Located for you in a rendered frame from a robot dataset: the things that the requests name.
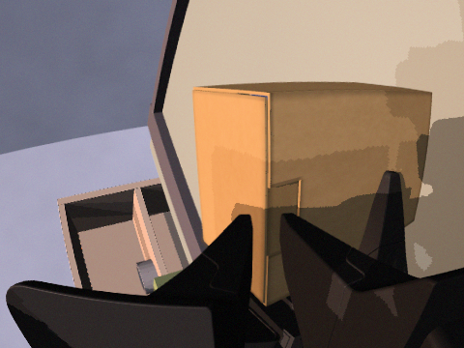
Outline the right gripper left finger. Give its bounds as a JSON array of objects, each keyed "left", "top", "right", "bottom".
[{"left": 6, "top": 215, "right": 253, "bottom": 348}]

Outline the light wooden shelving unit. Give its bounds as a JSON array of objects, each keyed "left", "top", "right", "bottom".
[{"left": 57, "top": 178, "right": 189, "bottom": 296}]

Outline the brown cardboard box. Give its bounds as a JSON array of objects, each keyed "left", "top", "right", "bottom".
[{"left": 192, "top": 82, "right": 432, "bottom": 306}]

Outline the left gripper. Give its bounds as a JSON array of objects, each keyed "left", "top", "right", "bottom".
[{"left": 249, "top": 171, "right": 408, "bottom": 348}]

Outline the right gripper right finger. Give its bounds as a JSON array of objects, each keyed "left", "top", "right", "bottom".
[{"left": 279, "top": 213, "right": 464, "bottom": 348}]

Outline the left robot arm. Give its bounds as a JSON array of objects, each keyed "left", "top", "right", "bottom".
[{"left": 245, "top": 307, "right": 304, "bottom": 348}]

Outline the dark grey tape roll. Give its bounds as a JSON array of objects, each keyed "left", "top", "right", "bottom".
[{"left": 136, "top": 259, "right": 158, "bottom": 295}]

